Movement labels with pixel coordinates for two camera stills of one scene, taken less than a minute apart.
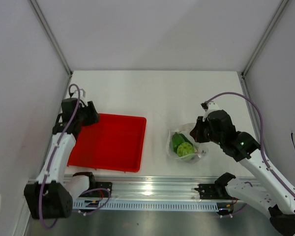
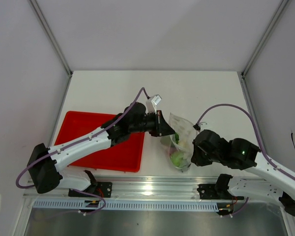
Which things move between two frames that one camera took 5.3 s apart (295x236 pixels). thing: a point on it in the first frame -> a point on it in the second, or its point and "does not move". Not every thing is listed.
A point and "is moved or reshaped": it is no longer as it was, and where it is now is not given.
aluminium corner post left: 51,36 does not move
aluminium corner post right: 282,4 does not move
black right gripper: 196,132 -> 196,158
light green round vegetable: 185,149 -> 178,159
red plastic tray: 115,142 does not move
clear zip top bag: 185,129 is moved or reshaped
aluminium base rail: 155,189 does not move
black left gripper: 93,116 -> 162,127
